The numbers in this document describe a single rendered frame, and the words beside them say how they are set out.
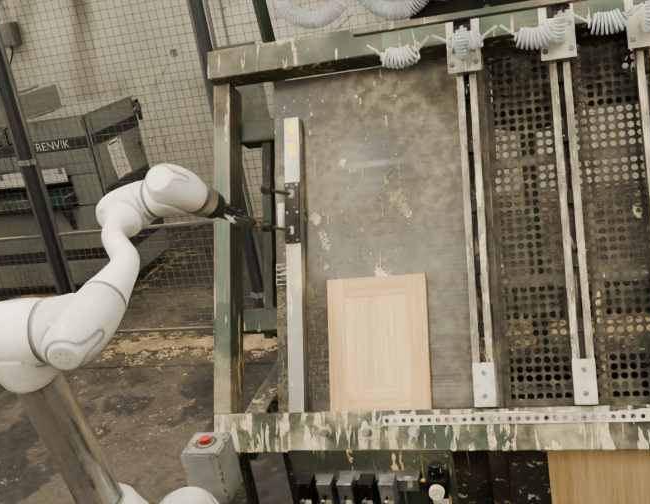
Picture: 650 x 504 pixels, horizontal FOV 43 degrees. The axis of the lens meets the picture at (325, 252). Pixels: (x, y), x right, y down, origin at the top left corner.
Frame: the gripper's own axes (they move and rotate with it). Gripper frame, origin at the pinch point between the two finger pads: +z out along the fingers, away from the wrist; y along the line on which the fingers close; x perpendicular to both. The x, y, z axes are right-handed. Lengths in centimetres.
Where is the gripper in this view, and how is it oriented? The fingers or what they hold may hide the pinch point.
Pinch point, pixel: (246, 221)
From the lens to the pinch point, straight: 237.1
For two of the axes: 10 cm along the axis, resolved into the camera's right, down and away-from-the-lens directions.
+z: 4.4, 2.2, 8.7
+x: -6.2, 7.7, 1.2
